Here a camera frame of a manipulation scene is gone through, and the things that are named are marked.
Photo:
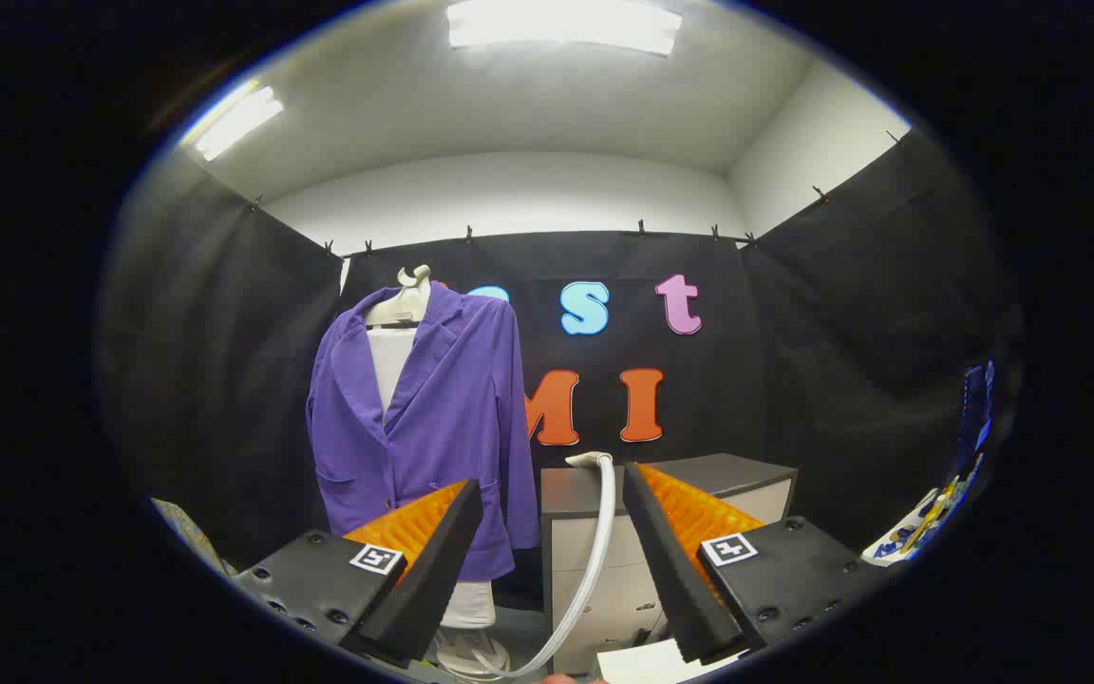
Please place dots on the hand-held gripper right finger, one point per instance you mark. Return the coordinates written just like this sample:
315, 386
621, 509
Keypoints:
675, 579

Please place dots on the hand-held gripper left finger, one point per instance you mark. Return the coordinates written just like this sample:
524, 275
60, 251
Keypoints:
433, 579

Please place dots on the white garment steamer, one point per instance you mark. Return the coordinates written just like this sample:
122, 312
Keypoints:
606, 513

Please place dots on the white garment stand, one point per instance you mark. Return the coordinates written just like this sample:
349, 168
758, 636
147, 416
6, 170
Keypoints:
390, 366

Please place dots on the white paper sheet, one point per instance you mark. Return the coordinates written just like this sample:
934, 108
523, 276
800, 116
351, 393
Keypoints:
642, 665

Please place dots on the grey-topped drawer cabinet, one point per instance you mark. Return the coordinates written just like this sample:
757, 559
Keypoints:
746, 475

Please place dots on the black backdrop cloth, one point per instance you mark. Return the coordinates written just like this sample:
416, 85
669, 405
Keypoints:
794, 380

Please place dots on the patterned cloth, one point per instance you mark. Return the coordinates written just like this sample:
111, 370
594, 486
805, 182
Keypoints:
191, 537

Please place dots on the white tray with colourful items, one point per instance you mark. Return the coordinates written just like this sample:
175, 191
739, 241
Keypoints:
917, 527

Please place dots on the cream plastic hanger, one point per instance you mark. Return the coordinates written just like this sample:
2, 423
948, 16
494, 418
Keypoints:
405, 304

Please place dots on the narrow ceiling light panel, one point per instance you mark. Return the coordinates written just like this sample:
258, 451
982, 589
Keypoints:
238, 122

